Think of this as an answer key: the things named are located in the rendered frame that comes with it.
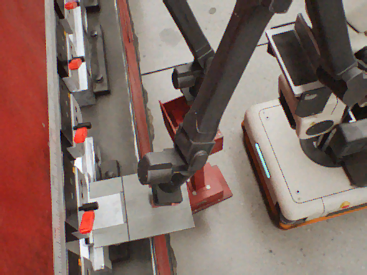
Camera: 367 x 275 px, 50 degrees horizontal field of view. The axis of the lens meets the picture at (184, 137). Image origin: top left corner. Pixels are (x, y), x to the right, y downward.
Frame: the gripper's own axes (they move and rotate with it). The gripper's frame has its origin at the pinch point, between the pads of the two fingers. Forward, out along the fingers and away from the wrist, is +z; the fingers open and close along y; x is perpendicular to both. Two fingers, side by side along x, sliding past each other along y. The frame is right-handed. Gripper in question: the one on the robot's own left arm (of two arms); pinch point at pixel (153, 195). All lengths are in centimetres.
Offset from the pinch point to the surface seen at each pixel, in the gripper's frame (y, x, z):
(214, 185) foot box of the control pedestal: -30, 65, 68
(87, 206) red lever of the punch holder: 5.6, -20.0, -9.7
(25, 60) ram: -15.3, -34.3, -29.7
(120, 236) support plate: 8.0, -7.7, 8.1
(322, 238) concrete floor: 4, 112, 55
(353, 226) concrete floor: 2, 127, 47
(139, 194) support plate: -2.3, -2.0, 4.9
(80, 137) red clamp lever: -8.4, -21.6, -14.5
